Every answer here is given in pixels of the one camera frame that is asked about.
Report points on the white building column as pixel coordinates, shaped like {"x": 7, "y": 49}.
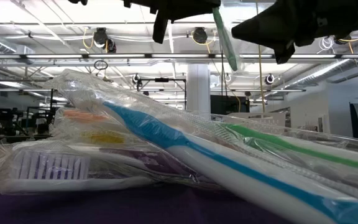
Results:
{"x": 197, "y": 93}

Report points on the orange toothbrush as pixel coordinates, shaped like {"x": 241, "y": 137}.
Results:
{"x": 82, "y": 115}

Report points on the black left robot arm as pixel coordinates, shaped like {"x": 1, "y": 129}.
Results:
{"x": 78, "y": 2}

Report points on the long ceiling light rail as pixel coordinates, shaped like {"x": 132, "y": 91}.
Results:
{"x": 73, "y": 56}

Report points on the blue toothbrush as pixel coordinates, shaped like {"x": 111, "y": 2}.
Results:
{"x": 166, "y": 137}

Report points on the yellow toothbrush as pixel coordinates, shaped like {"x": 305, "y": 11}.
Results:
{"x": 104, "y": 137}

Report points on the navy blue mat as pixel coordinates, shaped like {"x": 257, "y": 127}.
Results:
{"x": 73, "y": 211}

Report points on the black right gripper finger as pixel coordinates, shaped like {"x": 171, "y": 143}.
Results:
{"x": 266, "y": 25}

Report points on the black background post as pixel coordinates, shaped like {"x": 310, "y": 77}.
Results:
{"x": 52, "y": 99}

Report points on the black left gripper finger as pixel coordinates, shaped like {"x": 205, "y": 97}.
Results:
{"x": 191, "y": 6}

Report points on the purple toothbrush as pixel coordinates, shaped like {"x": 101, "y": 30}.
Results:
{"x": 51, "y": 166}

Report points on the dark background panel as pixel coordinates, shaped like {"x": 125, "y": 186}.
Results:
{"x": 228, "y": 105}

